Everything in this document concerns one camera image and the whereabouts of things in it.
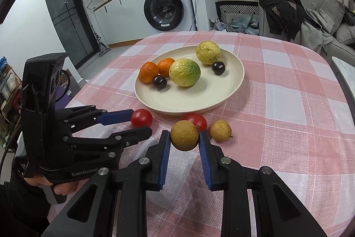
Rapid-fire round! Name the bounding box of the large orange tangerine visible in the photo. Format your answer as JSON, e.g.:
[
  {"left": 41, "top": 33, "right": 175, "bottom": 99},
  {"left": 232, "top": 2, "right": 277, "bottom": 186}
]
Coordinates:
[{"left": 138, "top": 62, "right": 159, "bottom": 84}]

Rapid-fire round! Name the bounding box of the brown longan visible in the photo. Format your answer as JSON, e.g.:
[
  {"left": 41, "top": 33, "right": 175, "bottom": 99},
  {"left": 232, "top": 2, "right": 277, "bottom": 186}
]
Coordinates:
[
  {"left": 210, "top": 120, "right": 232, "bottom": 143},
  {"left": 170, "top": 120, "right": 199, "bottom": 151}
]

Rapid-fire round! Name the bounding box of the small orange tangerine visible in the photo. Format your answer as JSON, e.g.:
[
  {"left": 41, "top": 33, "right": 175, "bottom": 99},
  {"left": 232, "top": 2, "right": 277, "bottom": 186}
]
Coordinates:
[{"left": 157, "top": 58, "right": 175, "bottom": 78}]

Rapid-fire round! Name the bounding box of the yellow green guava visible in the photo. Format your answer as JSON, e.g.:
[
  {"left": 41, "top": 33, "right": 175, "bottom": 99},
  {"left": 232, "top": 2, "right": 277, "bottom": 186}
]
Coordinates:
[{"left": 169, "top": 58, "right": 201, "bottom": 87}]

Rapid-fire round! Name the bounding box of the yellow guava rough skin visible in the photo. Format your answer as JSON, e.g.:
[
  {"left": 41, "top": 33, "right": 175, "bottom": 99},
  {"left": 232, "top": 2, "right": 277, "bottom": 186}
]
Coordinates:
[{"left": 195, "top": 41, "right": 221, "bottom": 65}]

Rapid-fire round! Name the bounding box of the left hand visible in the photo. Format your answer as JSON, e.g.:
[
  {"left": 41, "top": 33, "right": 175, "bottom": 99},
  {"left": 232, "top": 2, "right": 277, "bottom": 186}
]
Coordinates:
[{"left": 23, "top": 174, "right": 80, "bottom": 196}]

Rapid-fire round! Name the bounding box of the red tomato left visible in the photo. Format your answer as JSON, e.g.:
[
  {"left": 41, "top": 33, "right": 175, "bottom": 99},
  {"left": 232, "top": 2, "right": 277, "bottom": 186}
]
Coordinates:
[{"left": 130, "top": 109, "right": 153, "bottom": 128}]

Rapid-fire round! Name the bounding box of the red tomato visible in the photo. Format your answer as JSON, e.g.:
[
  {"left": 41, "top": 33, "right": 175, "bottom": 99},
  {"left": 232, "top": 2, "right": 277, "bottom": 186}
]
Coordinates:
[
  {"left": 182, "top": 114, "right": 208, "bottom": 131},
  {"left": 130, "top": 109, "right": 153, "bottom": 128}
]

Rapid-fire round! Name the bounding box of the red tomato right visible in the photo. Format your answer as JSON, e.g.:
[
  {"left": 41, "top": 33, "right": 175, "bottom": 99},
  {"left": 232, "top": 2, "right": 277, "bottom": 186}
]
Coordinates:
[{"left": 182, "top": 114, "right": 208, "bottom": 131}]

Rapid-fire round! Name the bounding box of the pink checkered tablecloth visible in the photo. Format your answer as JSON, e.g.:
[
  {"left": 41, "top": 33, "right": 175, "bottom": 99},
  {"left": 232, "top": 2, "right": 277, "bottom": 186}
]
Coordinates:
[{"left": 68, "top": 32, "right": 354, "bottom": 236}]

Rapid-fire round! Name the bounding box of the white kitchen counter cabinet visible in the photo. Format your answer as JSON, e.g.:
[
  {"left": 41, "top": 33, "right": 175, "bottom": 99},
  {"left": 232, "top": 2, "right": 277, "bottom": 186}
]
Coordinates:
[{"left": 93, "top": 0, "right": 145, "bottom": 46}]

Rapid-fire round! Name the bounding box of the white washing machine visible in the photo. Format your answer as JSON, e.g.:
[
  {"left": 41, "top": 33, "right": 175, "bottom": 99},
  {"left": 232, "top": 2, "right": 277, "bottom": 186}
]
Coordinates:
[{"left": 138, "top": 0, "right": 196, "bottom": 36}]

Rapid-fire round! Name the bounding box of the white marble coffee table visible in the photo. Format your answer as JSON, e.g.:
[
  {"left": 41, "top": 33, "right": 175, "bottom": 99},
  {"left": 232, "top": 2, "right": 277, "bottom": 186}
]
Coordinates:
[{"left": 332, "top": 56, "right": 355, "bottom": 95}]

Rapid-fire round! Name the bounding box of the grey blanket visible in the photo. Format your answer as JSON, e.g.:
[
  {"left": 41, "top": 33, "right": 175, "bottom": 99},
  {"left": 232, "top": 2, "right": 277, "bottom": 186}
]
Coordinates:
[{"left": 300, "top": 7, "right": 333, "bottom": 54}]

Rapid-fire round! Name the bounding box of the black patterned basket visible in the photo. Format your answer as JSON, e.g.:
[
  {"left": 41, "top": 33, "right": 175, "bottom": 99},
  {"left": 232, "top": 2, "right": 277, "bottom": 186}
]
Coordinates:
[{"left": 213, "top": 1, "right": 259, "bottom": 36}]

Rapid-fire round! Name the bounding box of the black jacket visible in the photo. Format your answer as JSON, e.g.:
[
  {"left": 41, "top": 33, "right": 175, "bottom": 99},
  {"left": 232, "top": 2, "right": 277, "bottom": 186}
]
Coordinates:
[{"left": 259, "top": 0, "right": 306, "bottom": 41}]

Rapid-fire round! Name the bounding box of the grey pillow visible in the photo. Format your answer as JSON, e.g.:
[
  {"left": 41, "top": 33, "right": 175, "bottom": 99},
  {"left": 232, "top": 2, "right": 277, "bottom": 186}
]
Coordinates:
[{"left": 317, "top": 0, "right": 345, "bottom": 35}]

